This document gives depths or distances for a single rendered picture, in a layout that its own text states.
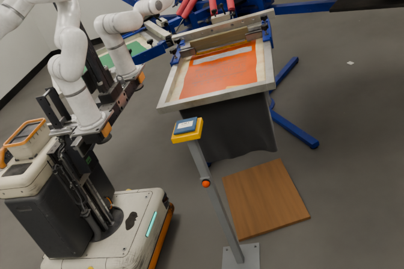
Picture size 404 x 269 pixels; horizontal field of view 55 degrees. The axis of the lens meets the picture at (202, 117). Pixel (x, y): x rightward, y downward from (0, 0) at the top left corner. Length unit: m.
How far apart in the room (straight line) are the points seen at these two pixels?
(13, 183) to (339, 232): 1.75
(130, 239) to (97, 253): 0.20
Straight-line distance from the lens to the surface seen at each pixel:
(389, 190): 2.58
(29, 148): 2.20
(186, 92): 2.01
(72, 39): 1.50
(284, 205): 2.53
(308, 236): 2.37
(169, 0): 2.17
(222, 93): 1.81
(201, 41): 2.36
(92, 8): 7.10
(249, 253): 2.37
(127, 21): 1.90
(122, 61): 1.97
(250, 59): 2.14
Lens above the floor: 1.83
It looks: 30 degrees down
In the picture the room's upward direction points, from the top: 21 degrees counter-clockwise
